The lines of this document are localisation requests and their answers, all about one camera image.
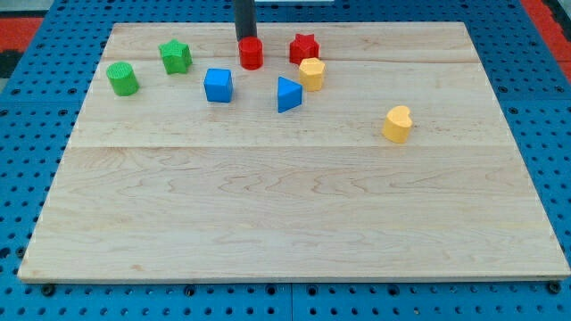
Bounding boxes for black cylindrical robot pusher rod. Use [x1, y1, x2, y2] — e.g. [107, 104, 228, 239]
[233, 0, 257, 42]

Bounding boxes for red star block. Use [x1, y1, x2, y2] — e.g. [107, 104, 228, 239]
[289, 34, 320, 65]

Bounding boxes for blue triangle block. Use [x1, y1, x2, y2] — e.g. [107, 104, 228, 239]
[277, 77, 302, 113]

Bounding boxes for blue cube block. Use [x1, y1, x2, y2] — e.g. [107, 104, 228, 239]
[203, 69, 233, 103]

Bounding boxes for red cylinder block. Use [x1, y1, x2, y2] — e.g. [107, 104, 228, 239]
[238, 37, 263, 70]

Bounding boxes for green star block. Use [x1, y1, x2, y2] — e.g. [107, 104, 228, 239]
[159, 38, 193, 75]

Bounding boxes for yellow heart block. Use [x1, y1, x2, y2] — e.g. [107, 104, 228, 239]
[381, 105, 413, 144]

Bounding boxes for green cylinder block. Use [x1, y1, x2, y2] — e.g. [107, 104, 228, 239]
[106, 62, 139, 96]

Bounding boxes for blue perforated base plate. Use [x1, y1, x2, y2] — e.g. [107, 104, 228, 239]
[1, 0, 570, 320]

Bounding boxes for yellow hexagon block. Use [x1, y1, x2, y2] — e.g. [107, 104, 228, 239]
[299, 58, 326, 92]

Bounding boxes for light wooden board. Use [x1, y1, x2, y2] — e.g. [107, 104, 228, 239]
[18, 22, 570, 284]

